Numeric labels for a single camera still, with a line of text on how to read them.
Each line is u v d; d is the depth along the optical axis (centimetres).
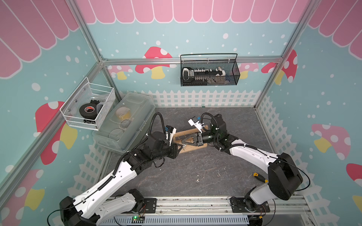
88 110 71
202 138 65
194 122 68
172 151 63
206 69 92
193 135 67
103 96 77
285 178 43
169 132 63
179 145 70
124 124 89
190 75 89
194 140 67
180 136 83
